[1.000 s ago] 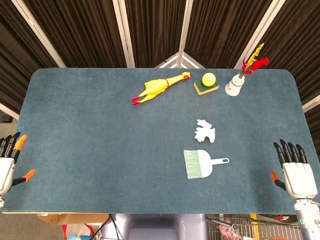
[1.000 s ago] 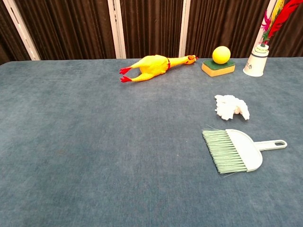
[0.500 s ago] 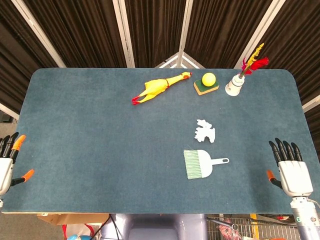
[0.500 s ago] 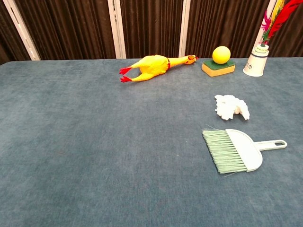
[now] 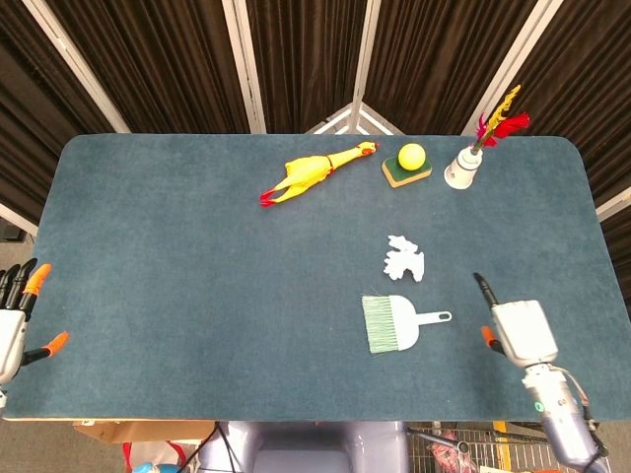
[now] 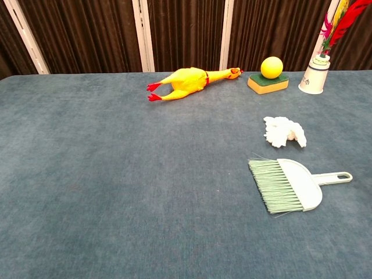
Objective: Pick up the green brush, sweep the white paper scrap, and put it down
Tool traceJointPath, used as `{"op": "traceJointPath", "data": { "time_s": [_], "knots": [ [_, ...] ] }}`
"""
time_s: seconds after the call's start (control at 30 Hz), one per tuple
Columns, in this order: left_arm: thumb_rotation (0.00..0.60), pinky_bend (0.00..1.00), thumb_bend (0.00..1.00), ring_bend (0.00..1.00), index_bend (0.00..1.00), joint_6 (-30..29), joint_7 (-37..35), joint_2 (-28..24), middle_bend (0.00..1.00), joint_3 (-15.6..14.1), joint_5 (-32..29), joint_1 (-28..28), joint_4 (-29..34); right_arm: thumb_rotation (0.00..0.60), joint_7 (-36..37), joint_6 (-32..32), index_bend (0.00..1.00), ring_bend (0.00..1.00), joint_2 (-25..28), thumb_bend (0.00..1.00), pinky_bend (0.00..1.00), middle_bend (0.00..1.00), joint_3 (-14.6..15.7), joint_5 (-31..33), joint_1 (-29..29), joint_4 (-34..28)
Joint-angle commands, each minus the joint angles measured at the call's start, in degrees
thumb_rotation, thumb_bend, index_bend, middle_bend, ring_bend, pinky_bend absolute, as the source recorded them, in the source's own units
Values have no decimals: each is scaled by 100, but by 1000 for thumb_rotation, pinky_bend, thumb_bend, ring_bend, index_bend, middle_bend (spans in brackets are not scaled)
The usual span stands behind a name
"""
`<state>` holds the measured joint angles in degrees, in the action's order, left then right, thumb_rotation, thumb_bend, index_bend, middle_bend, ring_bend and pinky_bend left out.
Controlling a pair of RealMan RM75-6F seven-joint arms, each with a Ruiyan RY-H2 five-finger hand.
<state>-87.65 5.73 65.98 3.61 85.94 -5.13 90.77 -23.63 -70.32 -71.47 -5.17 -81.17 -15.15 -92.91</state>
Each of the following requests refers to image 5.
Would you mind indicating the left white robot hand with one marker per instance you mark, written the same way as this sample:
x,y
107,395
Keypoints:
x,y
11,335

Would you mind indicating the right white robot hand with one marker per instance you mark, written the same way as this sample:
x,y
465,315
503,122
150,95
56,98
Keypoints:
x,y
525,332

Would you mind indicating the white paper scrap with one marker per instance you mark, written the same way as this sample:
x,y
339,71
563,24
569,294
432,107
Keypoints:
x,y
406,261

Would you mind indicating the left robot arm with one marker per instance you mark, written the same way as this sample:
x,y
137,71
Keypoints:
x,y
2,396

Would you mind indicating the yellow ball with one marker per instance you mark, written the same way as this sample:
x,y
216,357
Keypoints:
x,y
411,156

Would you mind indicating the brown cardboard box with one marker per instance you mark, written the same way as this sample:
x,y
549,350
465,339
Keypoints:
x,y
138,429

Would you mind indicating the white ceramic vase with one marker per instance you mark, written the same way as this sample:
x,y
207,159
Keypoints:
x,y
461,170

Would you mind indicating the red and white bag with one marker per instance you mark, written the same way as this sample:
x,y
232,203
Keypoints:
x,y
148,455

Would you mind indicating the blue felt table cover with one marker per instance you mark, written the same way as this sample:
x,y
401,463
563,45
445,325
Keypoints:
x,y
197,295

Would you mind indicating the green and yellow sponge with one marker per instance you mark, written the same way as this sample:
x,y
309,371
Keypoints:
x,y
399,178

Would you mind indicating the colourful feather bunch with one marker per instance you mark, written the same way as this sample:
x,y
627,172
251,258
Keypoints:
x,y
508,123

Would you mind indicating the dark brown pleated curtain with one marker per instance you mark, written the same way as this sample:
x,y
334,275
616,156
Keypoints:
x,y
305,59
29,98
162,64
434,59
586,98

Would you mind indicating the lavender robot torso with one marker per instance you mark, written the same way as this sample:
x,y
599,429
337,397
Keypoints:
x,y
305,448

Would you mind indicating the yellow rubber chicken toy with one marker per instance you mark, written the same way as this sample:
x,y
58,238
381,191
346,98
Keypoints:
x,y
308,172

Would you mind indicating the white screen frame post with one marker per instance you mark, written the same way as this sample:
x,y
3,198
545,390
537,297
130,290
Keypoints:
x,y
74,59
508,64
364,59
244,64

